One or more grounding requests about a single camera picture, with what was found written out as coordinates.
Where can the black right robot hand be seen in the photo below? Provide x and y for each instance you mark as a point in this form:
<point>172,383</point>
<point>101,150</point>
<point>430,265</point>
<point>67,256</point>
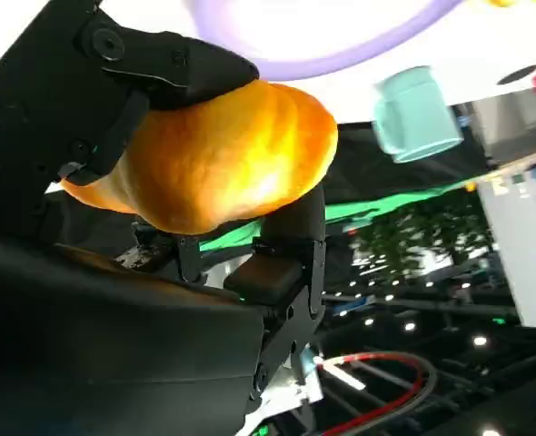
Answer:
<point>91,340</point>

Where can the orange white toy bread roll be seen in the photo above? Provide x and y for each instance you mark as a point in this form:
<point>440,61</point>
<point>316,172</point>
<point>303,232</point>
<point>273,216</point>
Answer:
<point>231,163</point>
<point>504,2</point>

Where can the green leafy plant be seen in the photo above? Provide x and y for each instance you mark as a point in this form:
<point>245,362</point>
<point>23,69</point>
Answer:
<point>431,231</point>

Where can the lilac plate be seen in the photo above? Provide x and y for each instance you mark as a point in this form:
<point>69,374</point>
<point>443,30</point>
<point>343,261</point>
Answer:
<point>340,56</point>

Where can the pale green mug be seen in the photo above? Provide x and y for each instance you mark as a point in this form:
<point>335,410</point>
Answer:
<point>413,118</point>

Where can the white cabinet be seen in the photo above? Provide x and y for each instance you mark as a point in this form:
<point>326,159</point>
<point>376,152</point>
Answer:
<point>531,245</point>

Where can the silver metal machine frame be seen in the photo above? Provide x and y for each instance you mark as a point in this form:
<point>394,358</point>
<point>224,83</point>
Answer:
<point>290,390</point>

